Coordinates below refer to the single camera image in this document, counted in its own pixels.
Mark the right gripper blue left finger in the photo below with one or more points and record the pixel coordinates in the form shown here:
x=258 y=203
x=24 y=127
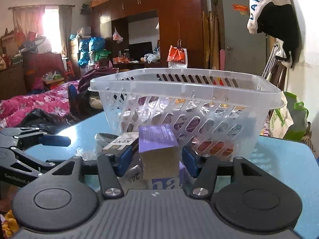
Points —
x=123 y=159

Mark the clear bag marked 24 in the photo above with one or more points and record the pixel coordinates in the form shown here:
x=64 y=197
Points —
x=133 y=179

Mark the window curtains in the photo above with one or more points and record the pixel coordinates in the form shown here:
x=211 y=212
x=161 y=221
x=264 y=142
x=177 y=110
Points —
x=52 y=23

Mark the metal crutches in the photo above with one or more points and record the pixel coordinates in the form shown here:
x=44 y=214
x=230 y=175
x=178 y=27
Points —
x=271 y=61

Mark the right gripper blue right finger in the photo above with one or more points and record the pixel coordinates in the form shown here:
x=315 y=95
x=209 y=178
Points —
x=192 y=161

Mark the white Kent cigarette box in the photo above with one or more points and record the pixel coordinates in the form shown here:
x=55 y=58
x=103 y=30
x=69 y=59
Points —
x=122 y=143

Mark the red and white plastic bag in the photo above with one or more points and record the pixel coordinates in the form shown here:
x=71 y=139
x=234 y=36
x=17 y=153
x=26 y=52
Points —
x=177 y=58

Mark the pink floral bedspread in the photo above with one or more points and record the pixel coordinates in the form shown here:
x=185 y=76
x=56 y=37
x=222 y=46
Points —
x=54 y=102

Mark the dark red wooden wardrobe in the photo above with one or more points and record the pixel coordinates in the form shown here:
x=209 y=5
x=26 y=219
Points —
x=178 y=22

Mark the purple lid brown box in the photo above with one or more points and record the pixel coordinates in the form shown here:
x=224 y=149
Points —
x=159 y=152

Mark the grey metal door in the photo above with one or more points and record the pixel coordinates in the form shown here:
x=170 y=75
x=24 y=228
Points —
x=244 y=52

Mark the white plastic laundry basket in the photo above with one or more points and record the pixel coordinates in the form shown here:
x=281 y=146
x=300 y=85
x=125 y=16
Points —
x=216 y=112

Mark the black television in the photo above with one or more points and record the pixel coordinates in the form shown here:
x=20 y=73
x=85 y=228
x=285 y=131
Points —
x=139 y=50

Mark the pile of dark clothes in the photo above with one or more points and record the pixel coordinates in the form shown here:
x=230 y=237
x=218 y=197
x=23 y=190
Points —
x=84 y=82

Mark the green and white tote bag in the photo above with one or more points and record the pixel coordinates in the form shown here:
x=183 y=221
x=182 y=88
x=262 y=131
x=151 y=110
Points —
x=289 y=122

